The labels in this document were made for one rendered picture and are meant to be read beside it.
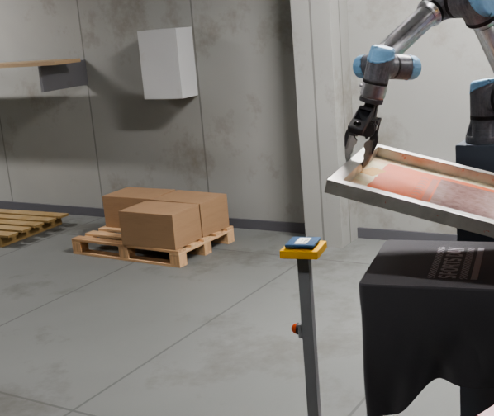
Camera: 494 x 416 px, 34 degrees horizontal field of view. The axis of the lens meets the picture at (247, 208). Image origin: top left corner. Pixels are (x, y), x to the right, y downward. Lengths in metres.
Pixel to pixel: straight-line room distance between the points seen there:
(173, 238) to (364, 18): 2.07
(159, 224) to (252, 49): 1.57
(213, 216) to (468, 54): 2.17
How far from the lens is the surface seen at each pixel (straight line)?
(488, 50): 2.80
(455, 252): 2.57
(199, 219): 5.91
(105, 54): 7.15
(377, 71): 2.38
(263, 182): 6.40
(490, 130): 2.99
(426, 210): 2.14
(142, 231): 5.85
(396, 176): 2.50
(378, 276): 2.37
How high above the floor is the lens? 1.73
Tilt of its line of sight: 14 degrees down
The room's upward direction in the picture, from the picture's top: 5 degrees counter-clockwise
